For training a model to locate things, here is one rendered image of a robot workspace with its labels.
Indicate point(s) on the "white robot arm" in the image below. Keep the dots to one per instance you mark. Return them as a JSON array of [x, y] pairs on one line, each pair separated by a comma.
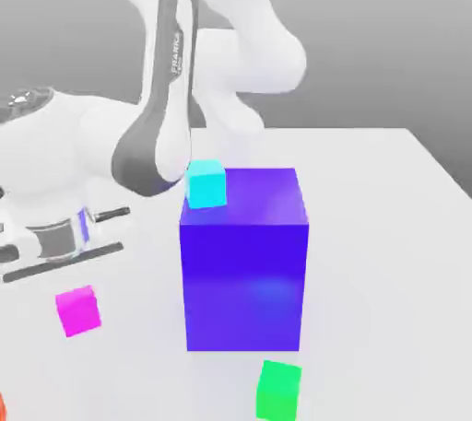
[[250, 23]]

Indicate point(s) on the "large blue box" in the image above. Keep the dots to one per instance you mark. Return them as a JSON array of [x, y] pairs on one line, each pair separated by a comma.
[[243, 281]]

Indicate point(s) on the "small cyan cube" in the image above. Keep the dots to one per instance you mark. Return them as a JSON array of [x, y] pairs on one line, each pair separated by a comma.
[[206, 185]]

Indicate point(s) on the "small green cube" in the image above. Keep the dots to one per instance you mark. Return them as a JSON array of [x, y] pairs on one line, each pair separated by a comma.
[[277, 391]]

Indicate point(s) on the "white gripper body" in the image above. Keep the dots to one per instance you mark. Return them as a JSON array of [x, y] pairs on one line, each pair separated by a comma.
[[62, 260]]

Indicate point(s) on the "small orange cube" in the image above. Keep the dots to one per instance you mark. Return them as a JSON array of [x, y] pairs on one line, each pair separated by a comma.
[[1, 410]]

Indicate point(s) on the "small magenta cube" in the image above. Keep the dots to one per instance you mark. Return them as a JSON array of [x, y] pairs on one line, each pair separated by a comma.
[[78, 312]]

